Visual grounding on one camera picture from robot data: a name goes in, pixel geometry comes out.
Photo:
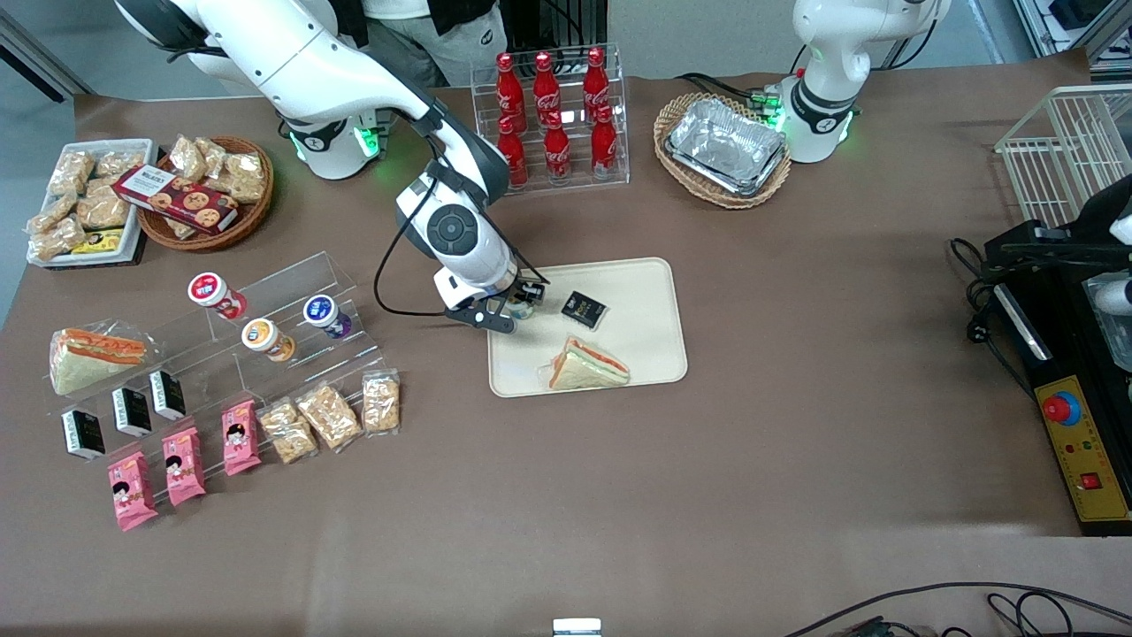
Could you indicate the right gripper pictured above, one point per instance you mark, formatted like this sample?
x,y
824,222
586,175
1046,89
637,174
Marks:
x,y
523,293

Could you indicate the green cap gum bottle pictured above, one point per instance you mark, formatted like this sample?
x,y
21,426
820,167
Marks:
x,y
523,310

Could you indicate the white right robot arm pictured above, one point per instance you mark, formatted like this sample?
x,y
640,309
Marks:
x,y
309,53

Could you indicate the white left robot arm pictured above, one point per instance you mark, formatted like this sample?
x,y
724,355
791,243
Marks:
x,y
831,53

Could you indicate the beige plastic tray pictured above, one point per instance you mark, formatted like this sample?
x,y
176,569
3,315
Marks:
x,y
646,292

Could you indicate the purple cap gum bottle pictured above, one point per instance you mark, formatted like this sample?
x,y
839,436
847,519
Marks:
x,y
322,311

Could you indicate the orange cap gum bottle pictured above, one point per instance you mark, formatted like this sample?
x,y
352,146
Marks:
x,y
263,336

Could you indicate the aluminium foil tray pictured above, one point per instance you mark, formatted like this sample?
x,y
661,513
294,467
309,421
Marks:
x,y
725,146

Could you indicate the red cap gum bottle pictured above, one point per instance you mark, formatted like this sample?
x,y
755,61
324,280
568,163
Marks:
x,y
210,290

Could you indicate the white rectangular tray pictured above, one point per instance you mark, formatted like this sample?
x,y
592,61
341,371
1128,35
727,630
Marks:
x,y
146,150

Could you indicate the black snack box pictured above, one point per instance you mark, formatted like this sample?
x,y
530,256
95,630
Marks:
x,y
167,395
584,310
132,412
83,433

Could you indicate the wrapped triangle sandwich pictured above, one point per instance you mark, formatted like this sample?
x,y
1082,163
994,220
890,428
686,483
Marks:
x,y
588,367
88,363

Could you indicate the clear acrylic bottle rack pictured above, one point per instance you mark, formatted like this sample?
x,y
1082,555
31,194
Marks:
x,y
575,181

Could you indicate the red cola bottle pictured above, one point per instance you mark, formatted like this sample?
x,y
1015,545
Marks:
x,y
556,150
595,80
518,159
604,146
546,84
509,88

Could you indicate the clear cracker bag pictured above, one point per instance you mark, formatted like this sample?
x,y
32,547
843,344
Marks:
x,y
179,228
245,177
57,239
71,172
329,416
287,432
102,208
214,155
119,164
187,157
51,212
381,402

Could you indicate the light wicker basket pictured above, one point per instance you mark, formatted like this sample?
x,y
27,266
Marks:
x,y
676,115

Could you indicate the dark brown wicker basket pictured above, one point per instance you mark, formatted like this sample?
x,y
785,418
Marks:
x,y
252,217

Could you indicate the black stand behind table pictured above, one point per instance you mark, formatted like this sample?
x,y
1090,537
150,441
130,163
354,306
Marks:
x,y
566,22

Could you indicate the pink snack packet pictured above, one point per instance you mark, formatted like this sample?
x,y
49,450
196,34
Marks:
x,y
240,438
131,491
183,466

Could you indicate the clear acrylic stepped stand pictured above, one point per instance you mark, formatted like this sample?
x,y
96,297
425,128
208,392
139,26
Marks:
x,y
212,358

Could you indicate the small white silver object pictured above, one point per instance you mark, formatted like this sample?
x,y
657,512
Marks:
x,y
577,627

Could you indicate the red cookie box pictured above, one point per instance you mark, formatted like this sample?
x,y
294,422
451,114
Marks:
x,y
177,199

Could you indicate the yellow snack packet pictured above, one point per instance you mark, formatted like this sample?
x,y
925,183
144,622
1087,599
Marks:
x,y
99,241

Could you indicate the black equipment unit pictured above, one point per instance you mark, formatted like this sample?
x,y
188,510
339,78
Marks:
x,y
1061,283

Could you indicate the red emergency stop button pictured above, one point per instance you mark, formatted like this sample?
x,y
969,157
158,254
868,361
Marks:
x,y
1060,408

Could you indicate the yellow black control box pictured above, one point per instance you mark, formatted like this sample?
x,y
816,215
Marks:
x,y
1092,460

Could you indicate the aluminium frame bar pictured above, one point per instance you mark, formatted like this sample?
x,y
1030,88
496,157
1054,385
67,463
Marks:
x,y
40,66

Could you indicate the metal shelf frame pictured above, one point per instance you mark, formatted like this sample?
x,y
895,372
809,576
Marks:
x,y
1070,26

